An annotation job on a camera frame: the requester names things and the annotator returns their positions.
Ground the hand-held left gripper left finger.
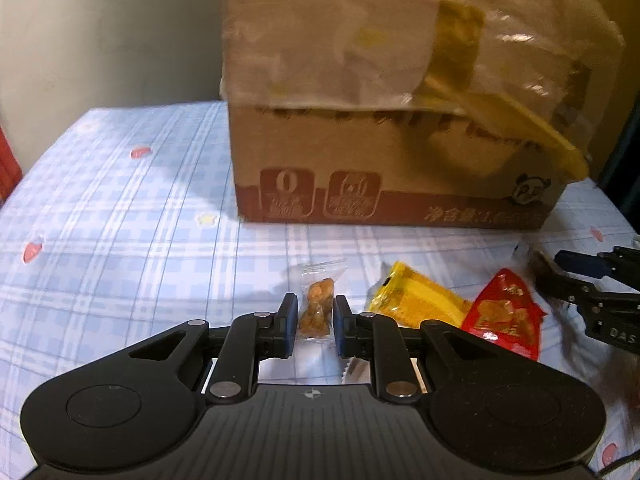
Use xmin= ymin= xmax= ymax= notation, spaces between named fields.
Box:
xmin=127 ymin=292 xmax=300 ymax=405

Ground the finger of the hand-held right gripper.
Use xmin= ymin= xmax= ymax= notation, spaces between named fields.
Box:
xmin=532 ymin=252 xmax=603 ymax=313
xmin=554 ymin=246 xmax=640 ymax=292

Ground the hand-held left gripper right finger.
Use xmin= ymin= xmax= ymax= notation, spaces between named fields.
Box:
xmin=332 ymin=294 xmax=501 ymax=403

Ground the clear brown snack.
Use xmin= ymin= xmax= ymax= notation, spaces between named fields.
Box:
xmin=295 ymin=257 xmax=348 ymax=343

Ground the small clear snack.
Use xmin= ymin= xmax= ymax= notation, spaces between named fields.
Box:
xmin=512 ymin=240 xmax=556 ymax=286

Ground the brown cardboard box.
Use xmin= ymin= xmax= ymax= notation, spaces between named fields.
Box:
xmin=219 ymin=0 xmax=626 ymax=233

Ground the red foil snack packet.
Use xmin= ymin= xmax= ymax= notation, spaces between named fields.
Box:
xmin=460 ymin=267 xmax=548 ymax=363

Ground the yellow snack packet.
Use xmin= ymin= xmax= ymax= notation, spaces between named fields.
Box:
xmin=364 ymin=261 xmax=473 ymax=331

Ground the dark furniture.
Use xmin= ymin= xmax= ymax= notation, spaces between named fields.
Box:
xmin=595 ymin=25 xmax=640 ymax=216

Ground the blue plaid tablecloth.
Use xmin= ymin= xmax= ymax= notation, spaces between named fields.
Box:
xmin=0 ymin=101 xmax=640 ymax=480

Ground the red printed curtain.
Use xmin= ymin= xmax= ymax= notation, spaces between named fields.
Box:
xmin=0 ymin=125 xmax=23 ymax=203

